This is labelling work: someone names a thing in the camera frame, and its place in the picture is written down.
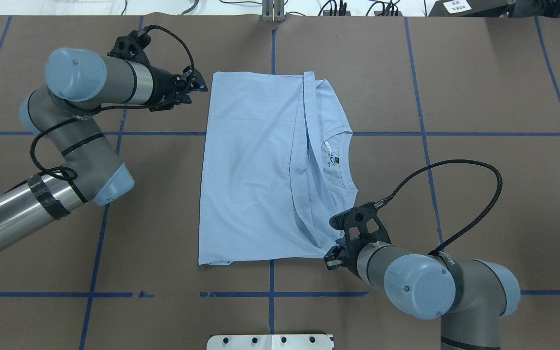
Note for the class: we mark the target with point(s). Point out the light blue t-shirt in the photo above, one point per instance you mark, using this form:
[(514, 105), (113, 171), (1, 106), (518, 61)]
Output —
[(276, 168)]

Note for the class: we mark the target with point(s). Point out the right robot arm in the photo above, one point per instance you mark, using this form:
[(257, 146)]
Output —
[(469, 297)]

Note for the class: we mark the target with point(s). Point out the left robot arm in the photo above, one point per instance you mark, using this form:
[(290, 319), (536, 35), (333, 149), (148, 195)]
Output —
[(75, 161)]

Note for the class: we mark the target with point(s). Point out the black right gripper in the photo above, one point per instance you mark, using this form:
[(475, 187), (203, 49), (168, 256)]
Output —
[(350, 258)]

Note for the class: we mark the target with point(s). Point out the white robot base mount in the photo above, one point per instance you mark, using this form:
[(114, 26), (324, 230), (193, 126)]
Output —
[(271, 342)]

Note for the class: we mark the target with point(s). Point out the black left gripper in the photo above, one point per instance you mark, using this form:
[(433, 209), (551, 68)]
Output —
[(164, 87)]

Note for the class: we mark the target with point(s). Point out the aluminium frame post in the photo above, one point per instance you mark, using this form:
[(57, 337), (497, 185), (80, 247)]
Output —
[(273, 10)]

